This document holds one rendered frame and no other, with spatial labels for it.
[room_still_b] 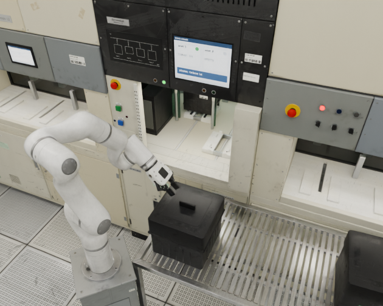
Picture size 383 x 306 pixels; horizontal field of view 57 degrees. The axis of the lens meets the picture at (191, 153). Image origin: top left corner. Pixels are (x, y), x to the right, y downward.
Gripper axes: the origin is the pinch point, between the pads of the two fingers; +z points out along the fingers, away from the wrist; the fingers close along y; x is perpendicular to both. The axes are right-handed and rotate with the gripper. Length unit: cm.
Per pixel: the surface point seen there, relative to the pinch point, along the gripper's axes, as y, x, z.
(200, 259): -13.6, 4.0, 32.9
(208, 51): 39, -38, -37
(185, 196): 6.1, 4.0, 9.2
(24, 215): 19, 186, -30
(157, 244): -13.8, 21.1, 17.5
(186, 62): 39, -25, -39
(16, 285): -32, 156, 0
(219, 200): 10.7, -7.3, 20.6
